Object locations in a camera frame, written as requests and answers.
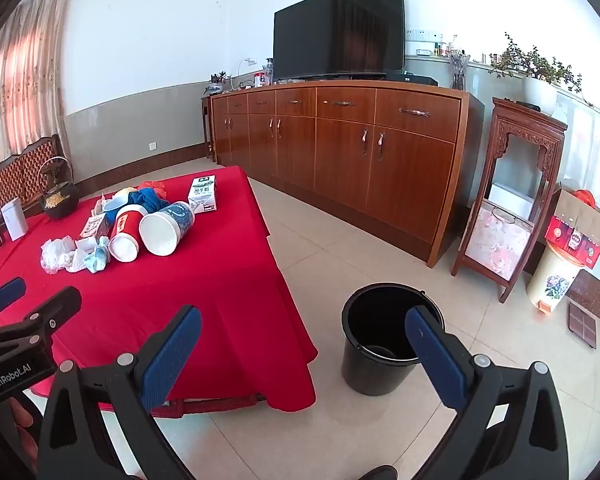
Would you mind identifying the black set-top box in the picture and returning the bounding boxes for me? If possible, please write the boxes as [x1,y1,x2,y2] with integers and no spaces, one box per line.
[386,71,438,86]

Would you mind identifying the clear glass vase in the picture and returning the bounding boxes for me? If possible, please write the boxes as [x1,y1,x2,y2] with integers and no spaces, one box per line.
[448,52,471,92]

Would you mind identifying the floral fabric basket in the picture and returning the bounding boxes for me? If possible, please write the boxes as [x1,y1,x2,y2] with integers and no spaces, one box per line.
[465,199,533,278]

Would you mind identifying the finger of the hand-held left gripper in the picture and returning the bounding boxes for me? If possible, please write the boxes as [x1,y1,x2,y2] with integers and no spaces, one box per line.
[0,277,27,331]
[7,286,83,350]

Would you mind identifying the black flat television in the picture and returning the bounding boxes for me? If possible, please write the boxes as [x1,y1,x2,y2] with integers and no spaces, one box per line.
[272,0,407,82]

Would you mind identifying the white and green carton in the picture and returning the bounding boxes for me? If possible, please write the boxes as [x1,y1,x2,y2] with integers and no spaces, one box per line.
[187,176,217,213]

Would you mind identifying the carved wooden stand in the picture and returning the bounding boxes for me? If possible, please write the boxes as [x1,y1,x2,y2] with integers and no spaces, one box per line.
[451,97,568,303]

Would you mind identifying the open cardboard box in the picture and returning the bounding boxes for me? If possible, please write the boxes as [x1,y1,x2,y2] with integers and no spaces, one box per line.
[545,180,600,267]

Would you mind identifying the white plant pot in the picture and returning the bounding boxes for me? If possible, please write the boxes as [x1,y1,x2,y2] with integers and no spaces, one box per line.
[522,76,561,117]

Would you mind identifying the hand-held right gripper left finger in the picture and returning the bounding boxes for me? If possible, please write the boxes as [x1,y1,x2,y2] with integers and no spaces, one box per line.
[36,304,203,480]

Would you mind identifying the blue patterned paper cup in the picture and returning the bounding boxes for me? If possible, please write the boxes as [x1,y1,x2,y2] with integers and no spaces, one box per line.
[139,201,196,257]

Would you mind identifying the wooden table frame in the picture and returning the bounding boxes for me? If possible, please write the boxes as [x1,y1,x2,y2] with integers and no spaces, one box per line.
[152,394,267,418]

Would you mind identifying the red tablecloth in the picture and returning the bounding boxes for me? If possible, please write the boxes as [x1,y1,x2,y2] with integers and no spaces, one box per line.
[0,165,317,413]

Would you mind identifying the blue cloth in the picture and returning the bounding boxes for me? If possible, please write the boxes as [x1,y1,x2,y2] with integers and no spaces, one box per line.
[130,187,172,213]

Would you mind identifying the white tin box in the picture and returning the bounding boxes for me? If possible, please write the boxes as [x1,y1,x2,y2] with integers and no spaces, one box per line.
[1,198,29,242]

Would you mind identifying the green leafy plant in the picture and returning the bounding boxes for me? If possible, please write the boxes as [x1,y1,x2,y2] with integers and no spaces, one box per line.
[489,32,593,108]

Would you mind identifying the person's left hand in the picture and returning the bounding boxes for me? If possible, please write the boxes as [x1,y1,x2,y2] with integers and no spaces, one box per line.
[7,396,43,466]

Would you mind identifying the black cast iron teapot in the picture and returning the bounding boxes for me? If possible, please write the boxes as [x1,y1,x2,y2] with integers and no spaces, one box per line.
[37,156,78,220]

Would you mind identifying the patterned beige curtain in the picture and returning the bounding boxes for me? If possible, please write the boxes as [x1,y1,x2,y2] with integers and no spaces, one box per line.
[0,0,73,176]

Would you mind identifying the white charger with cable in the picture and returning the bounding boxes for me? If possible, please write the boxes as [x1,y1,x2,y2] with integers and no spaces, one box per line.
[230,57,257,88]

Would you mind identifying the white floral pedal bin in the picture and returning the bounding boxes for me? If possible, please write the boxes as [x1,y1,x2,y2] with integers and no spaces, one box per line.
[526,240,583,316]

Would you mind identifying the white tissue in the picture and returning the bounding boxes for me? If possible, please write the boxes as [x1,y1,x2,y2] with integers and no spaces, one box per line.
[67,237,100,273]
[41,237,78,275]

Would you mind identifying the carved wooden bench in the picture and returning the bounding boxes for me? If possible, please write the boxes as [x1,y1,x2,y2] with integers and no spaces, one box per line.
[0,134,68,241]

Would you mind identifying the wooden sideboard cabinet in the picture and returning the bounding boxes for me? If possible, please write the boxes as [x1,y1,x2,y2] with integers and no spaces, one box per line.
[211,80,485,267]

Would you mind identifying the blue face mask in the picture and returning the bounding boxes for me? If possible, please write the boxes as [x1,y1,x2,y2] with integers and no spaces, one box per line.
[82,246,111,273]

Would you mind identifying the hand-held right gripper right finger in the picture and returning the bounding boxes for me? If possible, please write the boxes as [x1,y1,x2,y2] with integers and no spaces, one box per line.
[404,305,571,480]

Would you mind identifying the red paper cup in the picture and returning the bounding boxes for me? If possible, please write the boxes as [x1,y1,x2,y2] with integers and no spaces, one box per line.
[108,205,148,263]

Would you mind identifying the black plastic bucket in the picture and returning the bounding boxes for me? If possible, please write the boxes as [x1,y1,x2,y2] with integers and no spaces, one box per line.
[341,283,445,397]

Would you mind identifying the row of small bottles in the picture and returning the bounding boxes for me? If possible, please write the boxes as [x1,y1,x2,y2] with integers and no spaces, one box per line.
[432,35,501,66]

